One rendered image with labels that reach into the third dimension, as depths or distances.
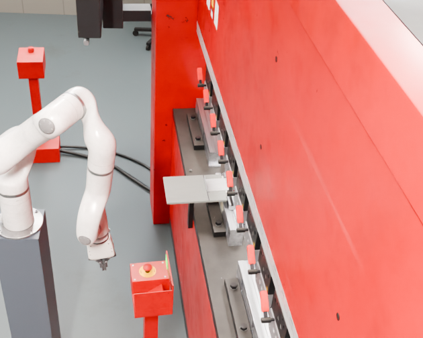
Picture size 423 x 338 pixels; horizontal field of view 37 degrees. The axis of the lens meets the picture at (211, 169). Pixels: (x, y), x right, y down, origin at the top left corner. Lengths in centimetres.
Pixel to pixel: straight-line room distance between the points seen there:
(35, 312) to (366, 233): 194
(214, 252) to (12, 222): 83
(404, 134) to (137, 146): 382
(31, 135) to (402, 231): 145
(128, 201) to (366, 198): 314
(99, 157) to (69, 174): 241
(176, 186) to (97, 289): 112
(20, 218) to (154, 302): 64
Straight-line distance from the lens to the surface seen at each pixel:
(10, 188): 251
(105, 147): 211
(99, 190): 223
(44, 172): 457
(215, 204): 290
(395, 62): 115
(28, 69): 425
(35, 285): 282
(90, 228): 227
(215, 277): 262
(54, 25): 656
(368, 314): 131
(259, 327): 236
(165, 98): 355
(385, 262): 121
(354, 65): 125
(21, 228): 264
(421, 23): 132
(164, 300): 269
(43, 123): 209
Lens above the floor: 280
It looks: 38 degrees down
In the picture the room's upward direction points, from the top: 5 degrees clockwise
